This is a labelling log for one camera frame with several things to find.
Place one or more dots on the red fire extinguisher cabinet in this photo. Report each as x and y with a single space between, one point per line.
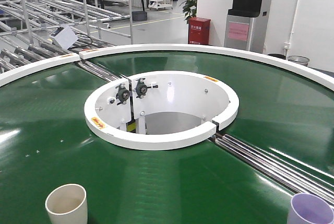
198 31

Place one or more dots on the white control box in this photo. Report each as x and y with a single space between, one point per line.
64 37

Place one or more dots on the metal roller rack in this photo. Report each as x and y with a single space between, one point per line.
48 15

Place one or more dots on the lavender plastic cup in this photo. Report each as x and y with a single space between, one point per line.
309 208

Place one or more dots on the beige plastic cup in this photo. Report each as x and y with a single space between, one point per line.
67 204

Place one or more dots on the metal mesh waste bin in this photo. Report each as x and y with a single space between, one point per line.
299 59

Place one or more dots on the green circular conveyor belt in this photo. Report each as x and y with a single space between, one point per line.
46 143

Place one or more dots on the white outer conveyor rim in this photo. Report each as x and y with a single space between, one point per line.
35 67

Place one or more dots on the black silver water dispenser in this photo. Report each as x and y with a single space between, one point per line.
240 23

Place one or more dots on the steel conveyor rollers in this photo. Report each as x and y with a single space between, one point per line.
288 175

